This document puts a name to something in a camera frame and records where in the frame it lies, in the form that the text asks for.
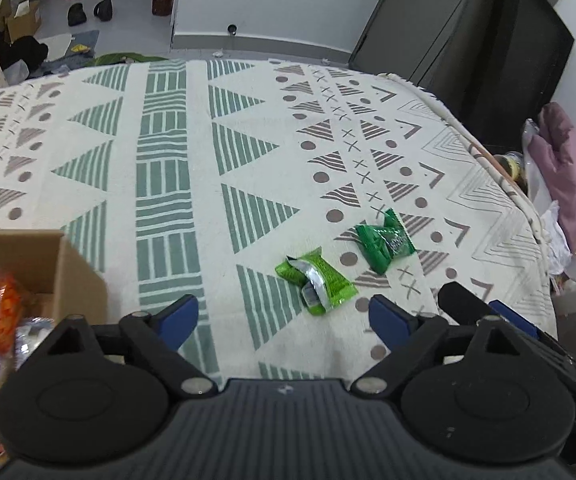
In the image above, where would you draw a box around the dark green candy packet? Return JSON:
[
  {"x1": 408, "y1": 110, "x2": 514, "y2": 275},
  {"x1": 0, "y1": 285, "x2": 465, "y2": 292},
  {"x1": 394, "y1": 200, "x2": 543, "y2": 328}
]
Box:
[{"x1": 354, "y1": 209, "x2": 416, "y2": 275}]

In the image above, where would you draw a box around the light green candy packet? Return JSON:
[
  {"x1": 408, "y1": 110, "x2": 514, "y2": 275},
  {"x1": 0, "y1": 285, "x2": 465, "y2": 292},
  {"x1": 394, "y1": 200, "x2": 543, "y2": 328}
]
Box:
[{"x1": 275, "y1": 247, "x2": 358, "y2": 316}]

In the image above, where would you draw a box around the orange cracker packet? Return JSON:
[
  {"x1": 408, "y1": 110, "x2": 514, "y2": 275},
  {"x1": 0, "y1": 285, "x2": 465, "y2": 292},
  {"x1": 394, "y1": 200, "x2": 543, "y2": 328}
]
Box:
[{"x1": 0, "y1": 271, "x2": 31, "y2": 356}]

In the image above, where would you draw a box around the brown cardboard box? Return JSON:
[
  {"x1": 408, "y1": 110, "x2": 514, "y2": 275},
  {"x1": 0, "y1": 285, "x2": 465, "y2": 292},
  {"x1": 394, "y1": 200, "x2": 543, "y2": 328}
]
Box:
[{"x1": 0, "y1": 230, "x2": 108, "y2": 324}]

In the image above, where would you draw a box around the patterned bed blanket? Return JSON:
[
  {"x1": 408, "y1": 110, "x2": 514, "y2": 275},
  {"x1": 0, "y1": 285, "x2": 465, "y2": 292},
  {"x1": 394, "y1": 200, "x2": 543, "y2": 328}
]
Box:
[{"x1": 0, "y1": 60, "x2": 556, "y2": 382}]

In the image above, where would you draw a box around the blue floor mat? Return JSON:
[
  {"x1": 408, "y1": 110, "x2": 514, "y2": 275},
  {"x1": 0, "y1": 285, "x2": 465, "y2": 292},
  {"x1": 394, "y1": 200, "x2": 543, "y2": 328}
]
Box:
[{"x1": 38, "y1": 30, "x2": 99, "y2": 63}]

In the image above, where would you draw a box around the left black slipper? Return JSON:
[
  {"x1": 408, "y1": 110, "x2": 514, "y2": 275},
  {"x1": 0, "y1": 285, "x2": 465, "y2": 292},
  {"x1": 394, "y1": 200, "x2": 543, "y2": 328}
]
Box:
[{"x1": 67, "y1": 2, "x2": 87, "y2": 27}]

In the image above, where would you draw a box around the black slipper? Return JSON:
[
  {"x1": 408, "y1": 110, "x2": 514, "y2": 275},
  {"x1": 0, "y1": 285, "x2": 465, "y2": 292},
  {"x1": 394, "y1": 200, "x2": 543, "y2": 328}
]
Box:
[
  {"x1": 67, "y1": 2, "x2": 87, "y2": 27},
  {"x1": 93, "y1": 0, "x2": 113, "y2": 23}
]

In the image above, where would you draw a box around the right black slipper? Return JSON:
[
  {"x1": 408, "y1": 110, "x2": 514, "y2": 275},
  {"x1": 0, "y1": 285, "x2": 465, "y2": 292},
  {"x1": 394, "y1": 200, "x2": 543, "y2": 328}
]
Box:
[{"x1": 93, "y1": 0, "x2": 113, "y2": 23}]

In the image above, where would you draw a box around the small cardboard box on floor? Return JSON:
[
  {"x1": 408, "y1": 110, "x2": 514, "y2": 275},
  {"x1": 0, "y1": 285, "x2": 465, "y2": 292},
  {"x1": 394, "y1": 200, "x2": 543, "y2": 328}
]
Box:
[{"x1": 5, "y1": 0, "x2": 42, "y2": 41}]

